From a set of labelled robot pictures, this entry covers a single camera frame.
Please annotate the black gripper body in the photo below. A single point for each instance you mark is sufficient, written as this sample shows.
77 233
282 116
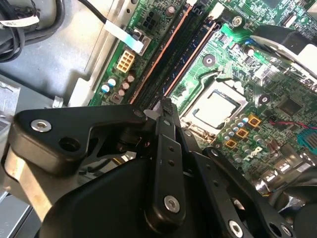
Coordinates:
104 210

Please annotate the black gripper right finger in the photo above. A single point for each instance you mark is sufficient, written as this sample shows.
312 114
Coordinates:
223 188

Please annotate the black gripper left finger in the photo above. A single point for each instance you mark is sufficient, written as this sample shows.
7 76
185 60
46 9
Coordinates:
62 138

